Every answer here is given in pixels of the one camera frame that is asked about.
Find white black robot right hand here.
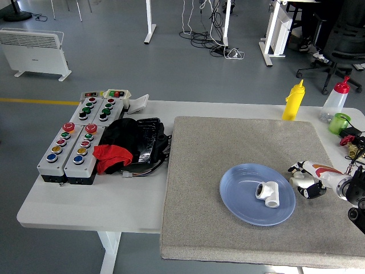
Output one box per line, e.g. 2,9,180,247
287,160,348,200

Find blue plate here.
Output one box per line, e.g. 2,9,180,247
218,163,297,227

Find green translucent cup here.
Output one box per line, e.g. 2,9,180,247
327,112,351,135

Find black power adapter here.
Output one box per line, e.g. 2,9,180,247
339,127,363,138

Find clear squeeze bottle, red cap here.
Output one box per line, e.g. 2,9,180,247
319,75,351,124

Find yellow squeeze bottle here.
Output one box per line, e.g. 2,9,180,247
282,79,306,121

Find grey-brown mat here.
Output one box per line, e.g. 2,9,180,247
159,115,365,269

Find black office chair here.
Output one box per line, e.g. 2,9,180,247
295,0,365,96

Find person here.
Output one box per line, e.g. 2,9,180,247
298,0,343,53

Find white desk leg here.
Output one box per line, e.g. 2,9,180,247
144,0,157,45
222,0,232,48

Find glossy black tray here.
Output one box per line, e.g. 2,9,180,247
133,117,165,164

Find red cloth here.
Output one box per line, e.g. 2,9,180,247
92,144,134,175

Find grey button box, black knob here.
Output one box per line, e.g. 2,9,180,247
92,98,125,128
69,96,103,127

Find white table leg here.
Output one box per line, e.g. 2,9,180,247
96,231,122,274

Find grey button box, emergency stop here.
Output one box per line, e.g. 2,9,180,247
36,122,83,183
63,124,106,186

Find metal chair legs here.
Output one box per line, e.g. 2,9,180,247
51,0,92,23

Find white panel heater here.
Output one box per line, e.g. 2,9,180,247
0,27,72,83

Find black round stand base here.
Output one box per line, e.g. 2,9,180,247
2,0,33,23

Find brass valve with red handle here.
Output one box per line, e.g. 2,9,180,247
339,134,365,160

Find thin black cable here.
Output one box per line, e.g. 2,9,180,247
346,152,365,166

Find white desk frame with panel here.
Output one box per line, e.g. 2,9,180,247
258,0,293,67

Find tangle of floor cables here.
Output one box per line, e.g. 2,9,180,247
179,0,246,61

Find white connector with wires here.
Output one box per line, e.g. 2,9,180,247
121,168,145,179

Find white wall switch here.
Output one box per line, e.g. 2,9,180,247
127,94,150,115

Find cream switch box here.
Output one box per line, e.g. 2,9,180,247
102,88,132,109

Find small grey switch box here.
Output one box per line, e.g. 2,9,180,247
80,91,105,100

